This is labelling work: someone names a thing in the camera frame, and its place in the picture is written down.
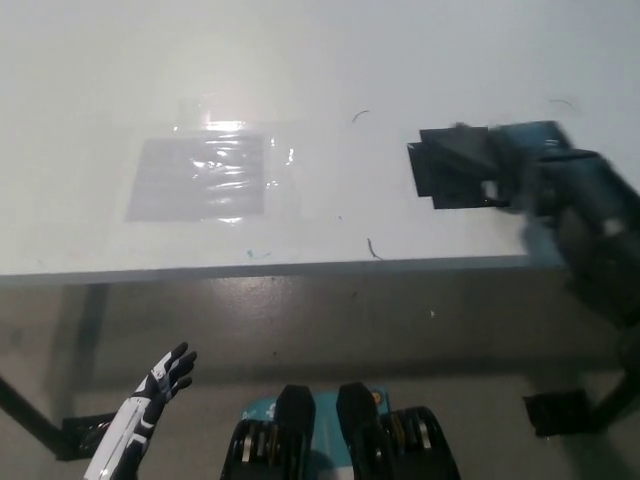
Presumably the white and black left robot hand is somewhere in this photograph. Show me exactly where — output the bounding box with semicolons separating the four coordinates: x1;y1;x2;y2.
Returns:
82;341;199;480

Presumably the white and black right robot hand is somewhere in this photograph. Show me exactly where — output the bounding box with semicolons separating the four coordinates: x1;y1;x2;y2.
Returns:
480;119;572;217

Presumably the dark grey whiteboard eraser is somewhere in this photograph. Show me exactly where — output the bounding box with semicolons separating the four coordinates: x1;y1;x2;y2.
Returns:
449;122;501;176

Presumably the black tape marked spot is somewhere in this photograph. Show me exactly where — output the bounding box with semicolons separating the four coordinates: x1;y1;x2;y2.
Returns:
405;125;511;211

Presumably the black table leg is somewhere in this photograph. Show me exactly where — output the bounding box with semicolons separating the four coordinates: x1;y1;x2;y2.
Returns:
0;374;64;459

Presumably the grey paper sheet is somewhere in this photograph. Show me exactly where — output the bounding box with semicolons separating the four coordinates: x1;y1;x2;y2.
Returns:
123;133;266;223

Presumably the transparent plastic film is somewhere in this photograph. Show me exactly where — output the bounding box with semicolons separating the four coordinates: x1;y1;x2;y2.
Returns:
84;92;301;229

